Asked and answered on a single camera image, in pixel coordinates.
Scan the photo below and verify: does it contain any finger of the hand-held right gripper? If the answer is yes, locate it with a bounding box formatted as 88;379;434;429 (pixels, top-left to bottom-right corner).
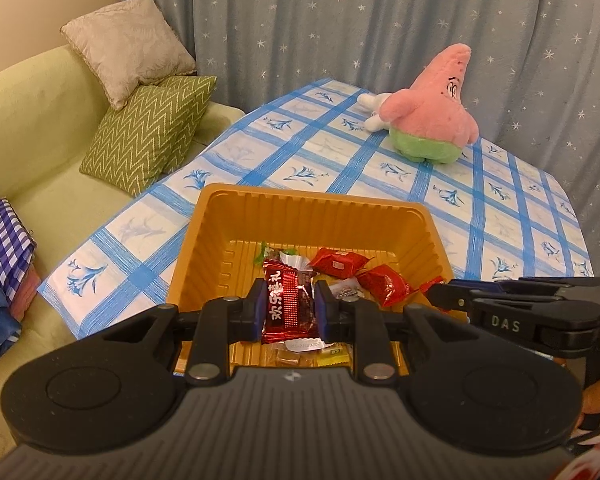
445;276;600;302
426;282;600;323

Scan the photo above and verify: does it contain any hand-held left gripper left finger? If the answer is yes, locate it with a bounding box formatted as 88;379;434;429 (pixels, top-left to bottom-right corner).
100;276;265;387

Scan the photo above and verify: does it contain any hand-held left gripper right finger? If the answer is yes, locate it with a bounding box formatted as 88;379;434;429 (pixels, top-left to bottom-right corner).
312;279;487;387

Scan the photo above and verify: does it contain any grey clear snack packet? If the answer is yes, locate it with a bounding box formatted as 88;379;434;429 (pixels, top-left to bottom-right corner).
328;279;363;303

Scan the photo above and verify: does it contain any large red snack packet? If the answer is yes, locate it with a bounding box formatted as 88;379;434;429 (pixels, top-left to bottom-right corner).
261;261;315;345

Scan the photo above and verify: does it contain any yellow-green candy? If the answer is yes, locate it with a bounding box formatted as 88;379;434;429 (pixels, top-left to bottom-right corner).
316;346;350;367

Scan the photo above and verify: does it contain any red pillow candy packet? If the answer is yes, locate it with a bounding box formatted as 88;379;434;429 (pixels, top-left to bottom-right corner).
311;246;372;279

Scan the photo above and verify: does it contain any clear-wrapped brown candy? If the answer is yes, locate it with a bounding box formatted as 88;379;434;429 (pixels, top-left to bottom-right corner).
267;344;302;367

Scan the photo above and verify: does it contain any green-wrapped candy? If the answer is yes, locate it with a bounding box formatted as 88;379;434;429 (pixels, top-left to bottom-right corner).
251;241;300;267

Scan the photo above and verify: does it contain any crinkled red candy packet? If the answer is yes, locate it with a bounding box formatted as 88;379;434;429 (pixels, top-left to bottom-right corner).
356;264;412;309

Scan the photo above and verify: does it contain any orange plastic tray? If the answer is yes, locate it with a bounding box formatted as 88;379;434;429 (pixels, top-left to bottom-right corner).
166;183;468;376

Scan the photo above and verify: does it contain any red white printed cloth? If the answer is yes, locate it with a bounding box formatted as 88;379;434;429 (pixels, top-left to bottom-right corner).
550;435;600;480

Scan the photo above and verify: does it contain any pink starfish plush toy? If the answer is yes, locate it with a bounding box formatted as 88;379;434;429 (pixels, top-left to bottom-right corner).
357;43;480;165

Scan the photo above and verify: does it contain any green zigzag pillow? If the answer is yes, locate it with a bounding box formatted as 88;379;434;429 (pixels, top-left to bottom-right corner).
79;75;218;198

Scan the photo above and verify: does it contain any blue white checked bag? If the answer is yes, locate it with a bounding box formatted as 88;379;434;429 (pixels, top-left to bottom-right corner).
0;197;37;321

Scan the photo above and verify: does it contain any green sofa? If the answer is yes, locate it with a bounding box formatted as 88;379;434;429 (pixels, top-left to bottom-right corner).
0;45;246;461

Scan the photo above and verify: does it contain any beige pillow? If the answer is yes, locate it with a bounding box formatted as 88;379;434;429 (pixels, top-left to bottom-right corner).
60;0;197;111

